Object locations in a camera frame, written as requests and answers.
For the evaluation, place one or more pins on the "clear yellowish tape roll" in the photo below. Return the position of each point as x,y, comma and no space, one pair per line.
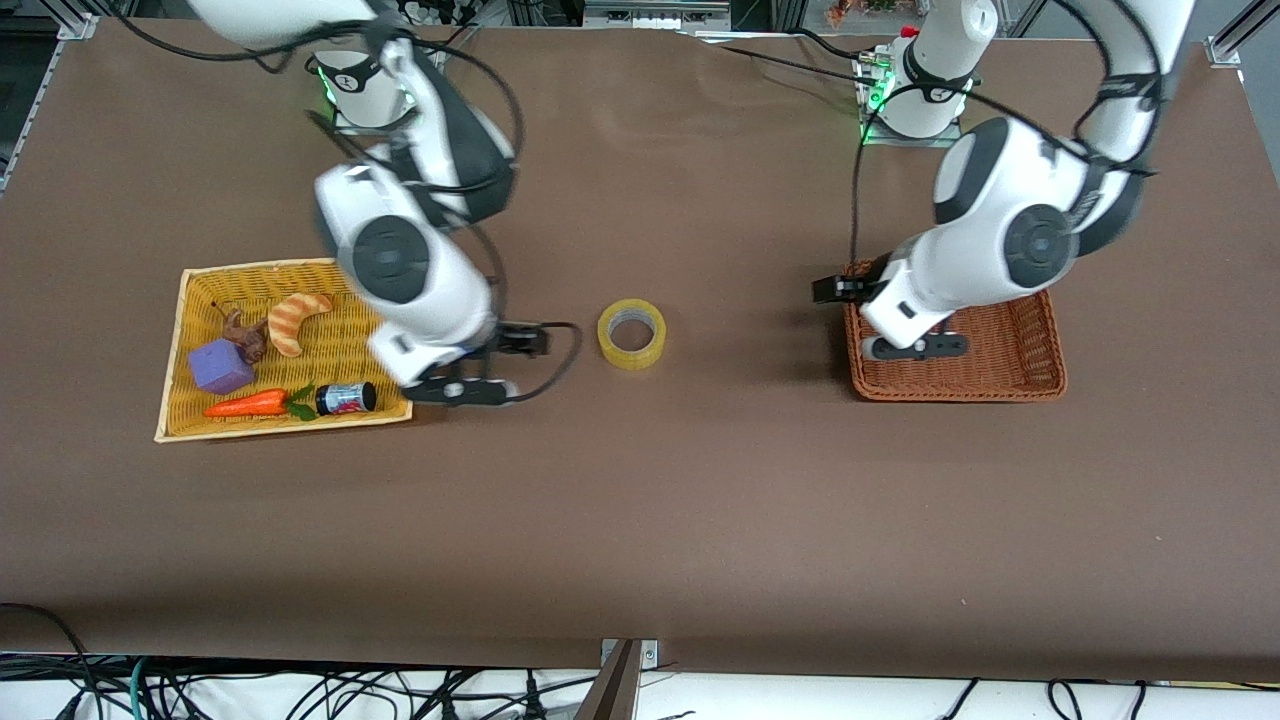
650,345

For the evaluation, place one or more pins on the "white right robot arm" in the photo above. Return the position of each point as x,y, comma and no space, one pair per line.
440,290

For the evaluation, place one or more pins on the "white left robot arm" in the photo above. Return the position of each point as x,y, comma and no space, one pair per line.
970,250

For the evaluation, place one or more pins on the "small black jar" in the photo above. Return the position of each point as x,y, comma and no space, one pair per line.
345,398

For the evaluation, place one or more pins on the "yellow wicker basket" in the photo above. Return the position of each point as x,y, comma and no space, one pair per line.
320,350

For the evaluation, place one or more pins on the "brown wicker basket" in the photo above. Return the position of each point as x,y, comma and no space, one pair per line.
1010,350

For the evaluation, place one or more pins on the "toy croissant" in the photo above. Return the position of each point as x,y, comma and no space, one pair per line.
285,325

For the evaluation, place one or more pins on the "brown toy figure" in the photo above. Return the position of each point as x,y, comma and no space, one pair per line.
250,340

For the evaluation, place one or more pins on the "orange toy carrot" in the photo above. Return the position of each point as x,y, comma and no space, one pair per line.
250,403

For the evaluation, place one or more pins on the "purple cube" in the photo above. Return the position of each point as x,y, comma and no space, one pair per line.
220,368

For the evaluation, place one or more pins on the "orange background object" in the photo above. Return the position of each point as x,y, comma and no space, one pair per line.
860,10

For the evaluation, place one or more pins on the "grey metal box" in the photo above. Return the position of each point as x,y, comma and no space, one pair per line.
655,15

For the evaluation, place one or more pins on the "dark diagonal bar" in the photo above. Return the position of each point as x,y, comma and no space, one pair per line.
610,695

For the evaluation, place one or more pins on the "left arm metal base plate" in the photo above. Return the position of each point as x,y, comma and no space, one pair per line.
945,142

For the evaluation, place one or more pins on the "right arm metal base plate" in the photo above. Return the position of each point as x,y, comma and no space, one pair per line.
345,127

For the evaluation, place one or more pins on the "grey metal table bracket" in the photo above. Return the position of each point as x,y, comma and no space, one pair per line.
648,652

